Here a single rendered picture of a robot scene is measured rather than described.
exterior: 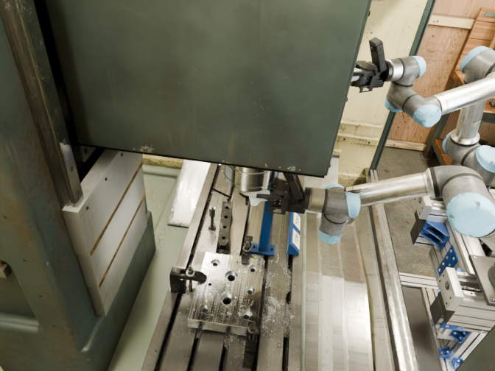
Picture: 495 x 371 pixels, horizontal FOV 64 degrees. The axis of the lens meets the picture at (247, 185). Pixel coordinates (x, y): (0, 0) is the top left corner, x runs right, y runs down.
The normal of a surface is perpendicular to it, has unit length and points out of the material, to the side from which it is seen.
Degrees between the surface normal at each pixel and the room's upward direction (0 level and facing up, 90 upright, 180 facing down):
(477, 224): 85
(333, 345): 7
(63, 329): 90
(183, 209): 24
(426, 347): 0
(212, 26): 90
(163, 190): 0
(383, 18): 90
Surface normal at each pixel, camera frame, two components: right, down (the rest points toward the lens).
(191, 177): 0.00, -0.40
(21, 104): 0.99, 0.14
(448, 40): -0.13, 0.64
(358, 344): 0.06, -0.67
